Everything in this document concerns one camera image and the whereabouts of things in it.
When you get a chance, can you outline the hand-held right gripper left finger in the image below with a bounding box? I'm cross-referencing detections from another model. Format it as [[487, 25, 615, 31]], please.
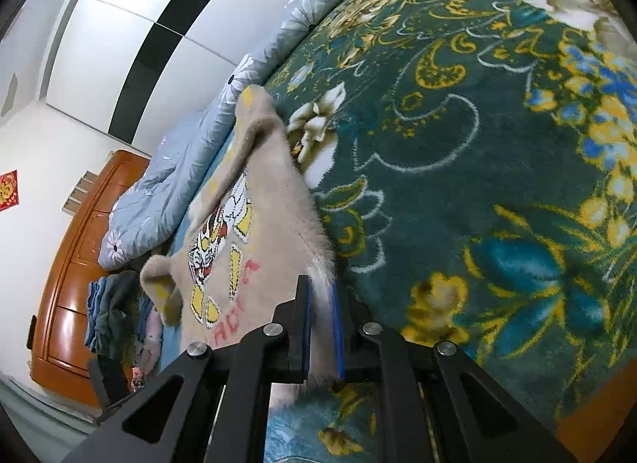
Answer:
[[62, 274, 313, 463]]

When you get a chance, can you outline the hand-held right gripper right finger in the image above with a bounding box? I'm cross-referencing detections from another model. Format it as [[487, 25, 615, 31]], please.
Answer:
[[330, 286, 582, 463]]

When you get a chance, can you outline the white and black wardrobe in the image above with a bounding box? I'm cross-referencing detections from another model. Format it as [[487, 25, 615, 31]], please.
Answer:
[[39, 0, 344, 155]]

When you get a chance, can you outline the pile of folded clothes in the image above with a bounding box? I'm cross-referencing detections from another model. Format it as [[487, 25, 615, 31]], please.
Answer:
[[86, 270, 165, 393]]

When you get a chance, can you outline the red wall decoration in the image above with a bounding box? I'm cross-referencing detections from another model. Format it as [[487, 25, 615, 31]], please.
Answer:
[[0, 170, 21, 213]]

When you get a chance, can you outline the beige cartoon print sweater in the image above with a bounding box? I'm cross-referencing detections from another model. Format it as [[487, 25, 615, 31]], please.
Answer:
[[140, 85, 349, 411]]

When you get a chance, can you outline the wooden headboard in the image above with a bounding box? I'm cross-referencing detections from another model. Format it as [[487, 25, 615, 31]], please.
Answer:
[[31, 150, 151, 409]]

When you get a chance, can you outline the blue daisy print quilt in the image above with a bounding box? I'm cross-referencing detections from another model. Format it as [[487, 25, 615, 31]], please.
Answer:
[[98, 0, 414, 269]]

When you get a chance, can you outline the green floral blanket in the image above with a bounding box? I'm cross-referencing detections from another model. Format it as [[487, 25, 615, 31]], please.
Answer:
[[164, 0, 637, 463]]

